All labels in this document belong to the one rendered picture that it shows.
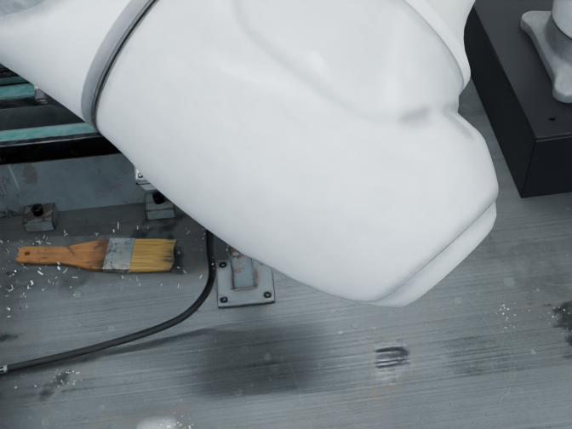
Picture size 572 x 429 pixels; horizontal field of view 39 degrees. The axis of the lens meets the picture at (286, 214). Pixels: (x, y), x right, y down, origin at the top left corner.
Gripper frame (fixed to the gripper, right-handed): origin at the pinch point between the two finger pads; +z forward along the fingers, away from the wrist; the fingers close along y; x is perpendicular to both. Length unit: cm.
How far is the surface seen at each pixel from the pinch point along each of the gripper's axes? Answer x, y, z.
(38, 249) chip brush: 5.6, 21.2, 35.0
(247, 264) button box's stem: 10.9, -5.7, 26.2
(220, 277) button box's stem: 11.8, -2.0, 31.2
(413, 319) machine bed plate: 19.3, -24.3, 27.1
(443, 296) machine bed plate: 17.0, -28.4, 28.6
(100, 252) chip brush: 6.8, 13.1, 34.3
